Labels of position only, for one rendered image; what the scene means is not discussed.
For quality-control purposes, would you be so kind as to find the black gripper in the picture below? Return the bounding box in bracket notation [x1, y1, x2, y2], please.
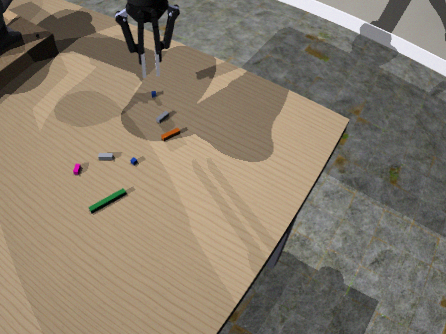
[115, 0, 180, 78]

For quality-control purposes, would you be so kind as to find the green rod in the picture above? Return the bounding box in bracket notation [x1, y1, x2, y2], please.
[89, 188, 126, 213]

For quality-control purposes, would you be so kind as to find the orange rod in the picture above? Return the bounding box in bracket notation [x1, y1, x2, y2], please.
[161, 128, 180, 141]

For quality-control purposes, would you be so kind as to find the small magenta block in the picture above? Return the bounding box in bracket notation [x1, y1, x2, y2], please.
[73, 164, 81, 175]

